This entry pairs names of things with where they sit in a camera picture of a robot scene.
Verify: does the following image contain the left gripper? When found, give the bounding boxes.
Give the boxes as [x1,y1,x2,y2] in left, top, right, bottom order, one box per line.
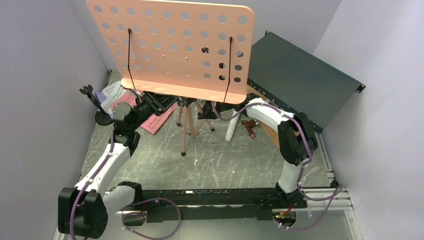
[130,88,179,131]

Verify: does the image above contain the white handheld microphone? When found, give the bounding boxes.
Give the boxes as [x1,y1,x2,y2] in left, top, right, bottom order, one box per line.
[225,110,240,142]

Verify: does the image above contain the pink sheet music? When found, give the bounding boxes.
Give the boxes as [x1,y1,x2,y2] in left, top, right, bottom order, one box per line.
[110,89,177,135]

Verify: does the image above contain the white sheet music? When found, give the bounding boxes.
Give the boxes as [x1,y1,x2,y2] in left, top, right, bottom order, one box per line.
[101,80,127,114]

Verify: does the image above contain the pink music stand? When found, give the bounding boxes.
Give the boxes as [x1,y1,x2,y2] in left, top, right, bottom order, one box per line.
[86,0,256,157]

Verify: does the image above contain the purple sheet paper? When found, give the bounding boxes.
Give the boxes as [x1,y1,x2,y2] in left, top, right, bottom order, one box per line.
[95,91,107,104]

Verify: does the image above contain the black round-base mic stand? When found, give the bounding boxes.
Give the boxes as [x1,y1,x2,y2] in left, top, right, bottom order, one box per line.
[79,84,113,126]

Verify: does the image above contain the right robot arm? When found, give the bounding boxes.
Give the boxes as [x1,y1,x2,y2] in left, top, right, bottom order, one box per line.
[197,93,318,208]

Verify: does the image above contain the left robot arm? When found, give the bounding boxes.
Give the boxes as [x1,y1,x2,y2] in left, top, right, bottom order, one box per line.
[57,91,179,239]

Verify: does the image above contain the copper pipe fitting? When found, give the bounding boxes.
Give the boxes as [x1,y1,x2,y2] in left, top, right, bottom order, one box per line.
[240,119,260,139]

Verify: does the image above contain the wooden board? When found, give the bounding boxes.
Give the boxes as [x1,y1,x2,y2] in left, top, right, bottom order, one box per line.
[247,85,280,150]

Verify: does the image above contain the dark rack audio unit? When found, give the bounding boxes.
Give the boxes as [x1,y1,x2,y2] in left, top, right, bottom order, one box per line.
[247,31,366,134]

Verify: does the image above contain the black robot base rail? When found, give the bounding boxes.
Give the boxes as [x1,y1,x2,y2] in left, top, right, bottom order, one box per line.
[121,187,308,223]

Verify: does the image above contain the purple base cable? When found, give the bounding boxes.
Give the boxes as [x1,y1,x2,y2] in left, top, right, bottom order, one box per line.
[121,197,182,240]

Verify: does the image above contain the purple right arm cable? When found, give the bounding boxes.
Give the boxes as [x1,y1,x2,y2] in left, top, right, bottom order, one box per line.
[211,100,345,232]

